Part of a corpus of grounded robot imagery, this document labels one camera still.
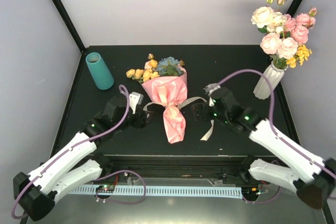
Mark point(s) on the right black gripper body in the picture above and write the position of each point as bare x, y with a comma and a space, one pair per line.
221, 116

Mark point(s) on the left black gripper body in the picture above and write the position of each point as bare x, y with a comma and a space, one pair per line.
139, 123

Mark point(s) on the pink wrapping paper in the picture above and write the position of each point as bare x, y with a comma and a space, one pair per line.
169, 92

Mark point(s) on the yellow and blue flower bunch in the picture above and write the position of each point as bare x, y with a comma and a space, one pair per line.
166, 67

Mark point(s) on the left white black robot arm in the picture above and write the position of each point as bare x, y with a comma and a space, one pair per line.
76, 163

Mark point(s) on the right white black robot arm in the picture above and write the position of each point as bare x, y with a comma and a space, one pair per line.
311, 177

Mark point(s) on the white ribbed vase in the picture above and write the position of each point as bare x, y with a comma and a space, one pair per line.
263, 88

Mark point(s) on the teal conical vase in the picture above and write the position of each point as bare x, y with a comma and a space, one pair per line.
99, 71

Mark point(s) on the left small circuit board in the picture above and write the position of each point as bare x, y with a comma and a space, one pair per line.
105, 189

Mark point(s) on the small circuit board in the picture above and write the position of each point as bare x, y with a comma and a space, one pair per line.
105, 189
250, 191

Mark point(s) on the right small circuit board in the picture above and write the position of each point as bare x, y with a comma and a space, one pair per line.
250, 191

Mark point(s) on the pink and white rose bouquet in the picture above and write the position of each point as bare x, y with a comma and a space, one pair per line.
285, 36

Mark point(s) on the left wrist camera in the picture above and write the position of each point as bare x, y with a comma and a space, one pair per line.
135, 100

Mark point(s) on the black aluminium rail base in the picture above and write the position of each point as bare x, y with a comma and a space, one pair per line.
229, 169

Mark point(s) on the light blue slotted cable duct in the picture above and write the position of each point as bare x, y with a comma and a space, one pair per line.
164, 191

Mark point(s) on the left black frame post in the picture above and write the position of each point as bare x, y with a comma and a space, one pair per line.
69, 24

